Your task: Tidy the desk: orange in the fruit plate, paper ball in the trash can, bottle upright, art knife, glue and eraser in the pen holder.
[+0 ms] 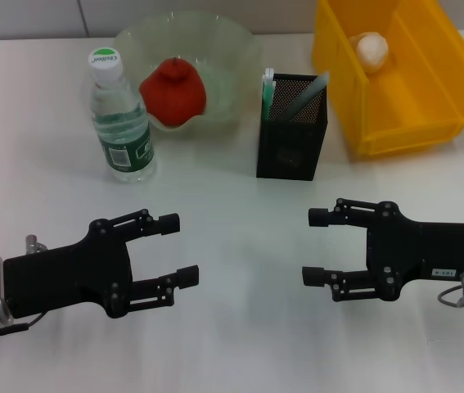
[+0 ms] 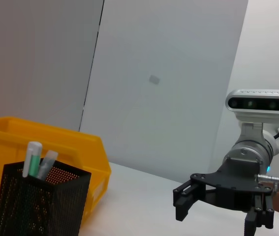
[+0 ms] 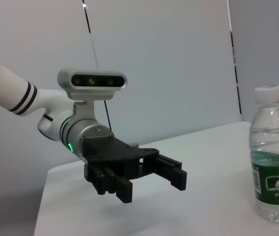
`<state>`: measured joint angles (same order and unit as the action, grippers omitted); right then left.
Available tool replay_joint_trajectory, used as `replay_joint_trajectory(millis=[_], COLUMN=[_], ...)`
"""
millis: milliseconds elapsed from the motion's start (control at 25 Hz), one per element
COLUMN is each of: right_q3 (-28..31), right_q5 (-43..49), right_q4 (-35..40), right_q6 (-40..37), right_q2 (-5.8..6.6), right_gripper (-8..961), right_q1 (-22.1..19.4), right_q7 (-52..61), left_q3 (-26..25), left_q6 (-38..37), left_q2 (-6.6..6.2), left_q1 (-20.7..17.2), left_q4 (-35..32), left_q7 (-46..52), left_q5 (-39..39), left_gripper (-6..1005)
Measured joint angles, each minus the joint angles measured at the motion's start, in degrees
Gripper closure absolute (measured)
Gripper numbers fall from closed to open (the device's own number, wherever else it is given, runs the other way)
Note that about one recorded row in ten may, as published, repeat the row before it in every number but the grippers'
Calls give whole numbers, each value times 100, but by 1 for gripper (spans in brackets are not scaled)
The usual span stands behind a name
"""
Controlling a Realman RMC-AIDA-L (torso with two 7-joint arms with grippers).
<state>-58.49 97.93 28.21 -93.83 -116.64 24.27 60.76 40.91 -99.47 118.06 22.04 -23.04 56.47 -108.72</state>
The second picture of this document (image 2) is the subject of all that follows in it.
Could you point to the yellow plastic storage bin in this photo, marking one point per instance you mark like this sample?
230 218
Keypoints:
6 147

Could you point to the black mesh pen holder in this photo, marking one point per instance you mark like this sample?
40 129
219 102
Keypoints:
38 204

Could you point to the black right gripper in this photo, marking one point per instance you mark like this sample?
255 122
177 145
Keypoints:
230 186

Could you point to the green utility knife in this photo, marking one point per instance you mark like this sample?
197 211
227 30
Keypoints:
32 159

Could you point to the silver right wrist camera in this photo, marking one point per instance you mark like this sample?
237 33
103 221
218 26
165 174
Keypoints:
259 104

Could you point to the grey marker pen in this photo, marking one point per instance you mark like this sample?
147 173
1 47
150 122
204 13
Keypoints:
46 166

